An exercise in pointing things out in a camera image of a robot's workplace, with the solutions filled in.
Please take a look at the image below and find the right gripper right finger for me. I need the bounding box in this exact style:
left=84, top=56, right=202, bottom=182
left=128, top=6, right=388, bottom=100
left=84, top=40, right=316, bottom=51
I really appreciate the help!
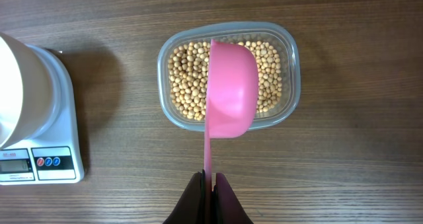
left=213, top=172, right=253, bottom=224

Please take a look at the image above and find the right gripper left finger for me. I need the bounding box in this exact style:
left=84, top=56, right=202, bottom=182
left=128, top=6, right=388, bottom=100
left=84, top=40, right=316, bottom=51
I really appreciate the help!
left=163, top=171, right=206, bottom=224

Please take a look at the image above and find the pink measuring scoop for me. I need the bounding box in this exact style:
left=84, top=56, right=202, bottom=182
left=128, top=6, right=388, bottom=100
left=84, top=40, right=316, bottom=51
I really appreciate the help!
left=203, top=38, right=260, bottom=192

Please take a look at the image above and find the white digital kitchen scale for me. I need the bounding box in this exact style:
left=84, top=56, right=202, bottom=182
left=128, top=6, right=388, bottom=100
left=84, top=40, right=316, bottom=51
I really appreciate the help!
left=1, top=45, right=85, bottom=186

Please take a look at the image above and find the white bowl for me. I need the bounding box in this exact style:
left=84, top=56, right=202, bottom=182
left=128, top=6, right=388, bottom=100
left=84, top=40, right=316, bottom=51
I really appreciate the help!
left=1, top=33, right=54, bottom=149

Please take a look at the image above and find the soybeans pile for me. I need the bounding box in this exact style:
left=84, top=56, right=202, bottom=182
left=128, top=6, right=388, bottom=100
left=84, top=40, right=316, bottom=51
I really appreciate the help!
left=168, top=40, right=282, bottom=121

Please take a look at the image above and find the clear plastic container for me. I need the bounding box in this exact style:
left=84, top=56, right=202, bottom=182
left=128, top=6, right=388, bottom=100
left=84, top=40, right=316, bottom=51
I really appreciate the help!
left=157, top=21, right=301, bottom=132

